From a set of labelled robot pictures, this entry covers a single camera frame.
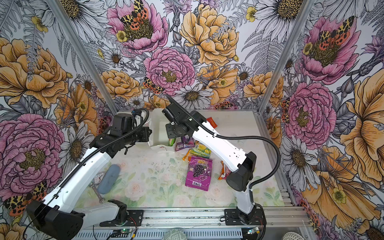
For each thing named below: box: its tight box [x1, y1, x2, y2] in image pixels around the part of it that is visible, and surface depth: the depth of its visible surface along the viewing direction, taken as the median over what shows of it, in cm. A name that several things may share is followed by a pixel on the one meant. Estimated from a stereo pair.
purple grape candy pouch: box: [185, 156, 213, 192], surface depth 85 cm
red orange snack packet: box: [218, 160, 232, 180], surface depth 87 cm
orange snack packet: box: [182, 149, 192, 162], surface depth 96 cm
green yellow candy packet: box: [189, 140, 212, 159], surface depth 98 cm
